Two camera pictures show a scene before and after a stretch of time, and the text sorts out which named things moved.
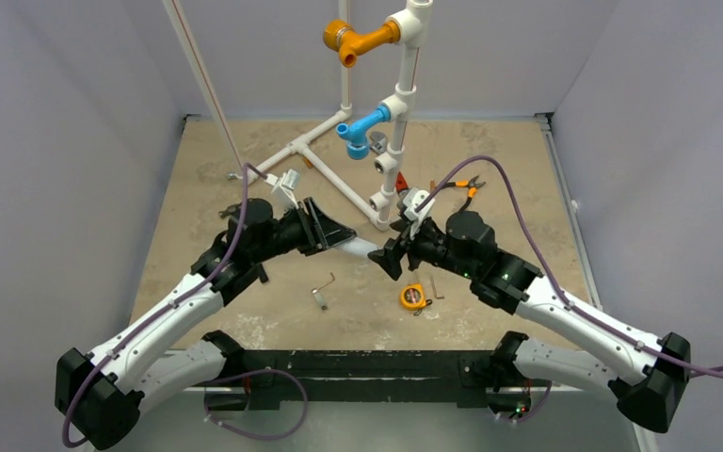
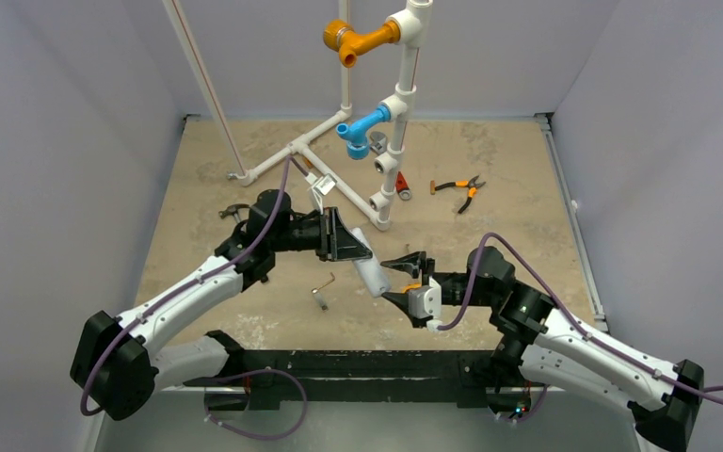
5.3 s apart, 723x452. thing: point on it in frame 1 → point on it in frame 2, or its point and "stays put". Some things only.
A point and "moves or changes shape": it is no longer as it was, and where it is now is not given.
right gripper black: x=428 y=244 → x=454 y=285
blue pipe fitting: x=358 y=145 stays put
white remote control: x=357 y=247 moves or changes shape
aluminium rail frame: x=545 y=121 stays put
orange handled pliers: x=472 y=185 stays put
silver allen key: x=318 y=297 stays put
